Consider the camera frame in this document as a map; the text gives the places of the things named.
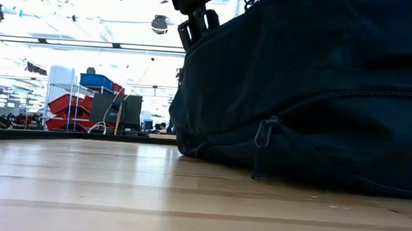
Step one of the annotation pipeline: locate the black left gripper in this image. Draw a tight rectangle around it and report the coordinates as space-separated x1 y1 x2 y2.
103 0 221 17

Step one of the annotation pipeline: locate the black ceiling dome fixture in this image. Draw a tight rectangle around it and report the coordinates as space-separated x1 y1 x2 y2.
150 14 170 36

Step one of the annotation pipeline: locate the black aluminium table frame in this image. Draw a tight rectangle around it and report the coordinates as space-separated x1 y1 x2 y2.
0 127 178 149

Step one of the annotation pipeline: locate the white metal shelf rack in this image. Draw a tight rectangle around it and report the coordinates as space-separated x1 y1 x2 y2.
42 81 127 134

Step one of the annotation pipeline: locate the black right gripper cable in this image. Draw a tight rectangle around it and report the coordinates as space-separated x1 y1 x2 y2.
243 0 261 11

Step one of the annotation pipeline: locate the navy blue backpack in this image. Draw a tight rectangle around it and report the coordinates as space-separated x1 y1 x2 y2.
165 0 412 200

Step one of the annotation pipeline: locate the red plastic bin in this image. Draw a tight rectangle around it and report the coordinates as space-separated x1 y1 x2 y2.
47 93 95 117
45 110 97 132
111 82 127 96

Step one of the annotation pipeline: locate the black cabinet box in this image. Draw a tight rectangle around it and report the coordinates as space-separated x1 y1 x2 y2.
88 91 144 134

